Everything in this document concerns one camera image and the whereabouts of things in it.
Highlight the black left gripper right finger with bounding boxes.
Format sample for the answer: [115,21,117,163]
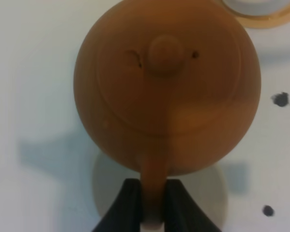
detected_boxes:
[163,179,221,232]

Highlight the orange saucer near teapot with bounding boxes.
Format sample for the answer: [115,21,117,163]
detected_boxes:
[221,0,290,29]

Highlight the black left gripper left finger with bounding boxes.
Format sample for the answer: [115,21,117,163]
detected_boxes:
[93,178,142,232]

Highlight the brown clay teapot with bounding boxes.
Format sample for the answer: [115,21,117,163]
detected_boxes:
[74,0,261,224]

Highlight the beige round teapot coaster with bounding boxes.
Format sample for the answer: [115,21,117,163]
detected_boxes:
[92,154,228,229]

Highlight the white teacup near teapot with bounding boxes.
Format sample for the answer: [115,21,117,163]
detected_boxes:
[222,0,290,16]

